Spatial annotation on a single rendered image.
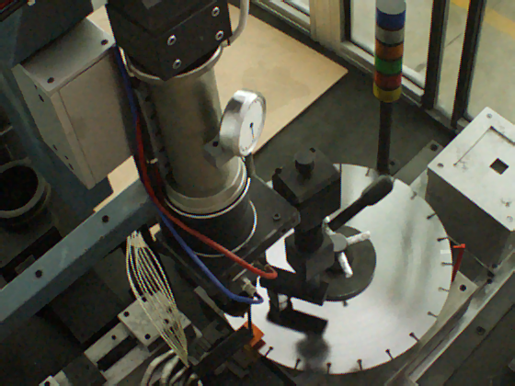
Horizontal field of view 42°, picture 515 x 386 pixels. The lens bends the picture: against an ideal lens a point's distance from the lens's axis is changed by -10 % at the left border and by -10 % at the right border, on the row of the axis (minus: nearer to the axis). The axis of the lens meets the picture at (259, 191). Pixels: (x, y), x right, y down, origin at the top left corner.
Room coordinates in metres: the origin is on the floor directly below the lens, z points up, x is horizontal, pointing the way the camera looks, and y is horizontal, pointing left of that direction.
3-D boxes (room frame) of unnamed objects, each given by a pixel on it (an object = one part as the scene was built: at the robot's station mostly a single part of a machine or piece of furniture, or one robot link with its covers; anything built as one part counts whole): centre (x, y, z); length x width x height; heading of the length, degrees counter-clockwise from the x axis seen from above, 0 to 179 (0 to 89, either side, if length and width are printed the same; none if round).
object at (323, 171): (0.41, -0.05, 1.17); 0.06 x 0.05 x 0.20; 118
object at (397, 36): (0.75, -0.22, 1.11); 0.05 x 0.04 x 0.03; 37
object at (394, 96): (0.75, -0.22, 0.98); 0.05 x 0.04 x 0.03; 37
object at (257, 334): (0.36, 0.07, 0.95); 0.10 x 0.03 x 0.07; 127
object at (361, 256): (0.48, -0.09, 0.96); 0.11 x 0.11 x 0.03
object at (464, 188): (0.63, -0.39, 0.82); 0.18 x 0.18 x 0.15; 37
